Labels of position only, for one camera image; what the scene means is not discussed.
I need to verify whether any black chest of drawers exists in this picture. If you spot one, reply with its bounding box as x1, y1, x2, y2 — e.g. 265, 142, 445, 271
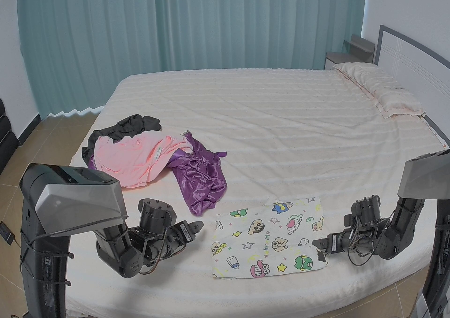
0, 98, 18, 174

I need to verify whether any bed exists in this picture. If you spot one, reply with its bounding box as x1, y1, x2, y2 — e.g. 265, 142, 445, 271
65, 25, 450, 318

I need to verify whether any pink garment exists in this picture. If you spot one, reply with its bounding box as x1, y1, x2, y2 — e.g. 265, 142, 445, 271
94, 132, 194, 189

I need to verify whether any black power adapter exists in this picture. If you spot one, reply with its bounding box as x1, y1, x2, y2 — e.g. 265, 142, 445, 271
0, 222, 15, 246

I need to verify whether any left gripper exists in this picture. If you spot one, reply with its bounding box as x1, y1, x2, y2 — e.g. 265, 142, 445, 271
160, 220, 205, 258

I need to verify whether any purple satin garment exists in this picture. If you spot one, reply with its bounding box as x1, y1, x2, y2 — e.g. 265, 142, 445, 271
88, 132, 228, 217

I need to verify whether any black garment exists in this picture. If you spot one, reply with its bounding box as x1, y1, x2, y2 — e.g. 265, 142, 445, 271
82, 114, 162, 169

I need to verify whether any blue-green curtain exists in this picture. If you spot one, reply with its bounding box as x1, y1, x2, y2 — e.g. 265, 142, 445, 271
18, 0, 366, 120

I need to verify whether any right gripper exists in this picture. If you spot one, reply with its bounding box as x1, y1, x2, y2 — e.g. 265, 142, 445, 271
312, 231, 353, 263

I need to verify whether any cream pillow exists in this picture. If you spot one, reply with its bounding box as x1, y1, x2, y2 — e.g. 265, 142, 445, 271
332, 62, 427, 119

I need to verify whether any white printed pyjama top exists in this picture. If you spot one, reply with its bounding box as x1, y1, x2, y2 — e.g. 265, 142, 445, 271
211, 196, 329, 279

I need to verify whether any grey bedside table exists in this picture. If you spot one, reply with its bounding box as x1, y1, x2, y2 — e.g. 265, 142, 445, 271
325, 34, 376, 71

